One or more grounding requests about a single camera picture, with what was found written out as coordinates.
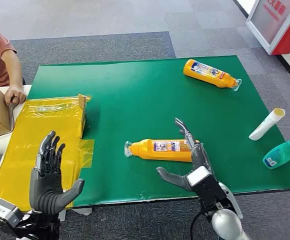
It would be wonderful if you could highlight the red and white sign stand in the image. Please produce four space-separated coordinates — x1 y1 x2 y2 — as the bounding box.
245 0 290 56

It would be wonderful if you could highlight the person's hand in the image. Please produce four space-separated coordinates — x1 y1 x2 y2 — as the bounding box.
4 85 27 107

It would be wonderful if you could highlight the white table bracket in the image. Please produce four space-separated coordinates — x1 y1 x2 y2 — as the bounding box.
71 206 93 217

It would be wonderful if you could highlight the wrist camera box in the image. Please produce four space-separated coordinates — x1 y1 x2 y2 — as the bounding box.
0 198 23 230
186 165 228 211

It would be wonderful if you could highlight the orange bottle with barcode label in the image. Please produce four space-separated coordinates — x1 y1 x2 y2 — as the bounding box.
124 138 201 163

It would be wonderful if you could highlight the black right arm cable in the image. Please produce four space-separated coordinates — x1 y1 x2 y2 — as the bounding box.
190 207 211 240

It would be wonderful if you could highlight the white tube with yellow cap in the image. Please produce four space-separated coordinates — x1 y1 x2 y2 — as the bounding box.
248 107 286 142

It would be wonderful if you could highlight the thin black cable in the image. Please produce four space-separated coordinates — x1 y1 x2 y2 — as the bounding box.
9 95 20 132

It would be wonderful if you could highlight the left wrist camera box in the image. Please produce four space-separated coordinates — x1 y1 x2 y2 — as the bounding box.
0 198 23 230

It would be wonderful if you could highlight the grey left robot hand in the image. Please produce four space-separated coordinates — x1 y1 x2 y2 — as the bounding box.
29 130 85 216

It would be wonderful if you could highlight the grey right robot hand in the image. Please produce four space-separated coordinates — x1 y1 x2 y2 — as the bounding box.
156 117 214 192

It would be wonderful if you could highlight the green table mat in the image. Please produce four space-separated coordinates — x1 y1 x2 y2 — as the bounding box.
27 55 290 208

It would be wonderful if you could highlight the teal plastic bottle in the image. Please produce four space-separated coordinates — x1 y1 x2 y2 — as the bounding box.
262 140 290 170

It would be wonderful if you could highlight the orange bottle with blue label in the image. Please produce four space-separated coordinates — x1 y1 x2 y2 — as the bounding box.
183 59 242 92

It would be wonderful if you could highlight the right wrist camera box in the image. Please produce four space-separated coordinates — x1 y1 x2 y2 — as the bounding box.
186 165 228 211

